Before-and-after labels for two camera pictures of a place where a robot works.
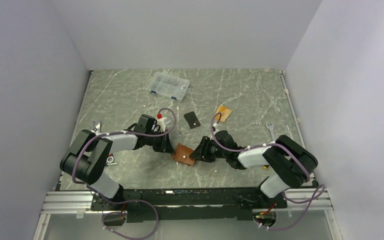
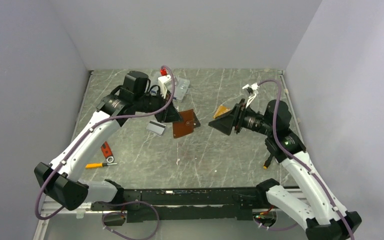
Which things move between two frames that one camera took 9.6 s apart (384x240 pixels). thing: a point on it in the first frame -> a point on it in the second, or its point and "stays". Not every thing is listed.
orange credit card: (225, 112) stays
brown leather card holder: (181, 154) -> (185, 127)
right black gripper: (201, 152) -> (234, 117)
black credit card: (191, 119) stays
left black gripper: (165, 146) -> (172, 115)
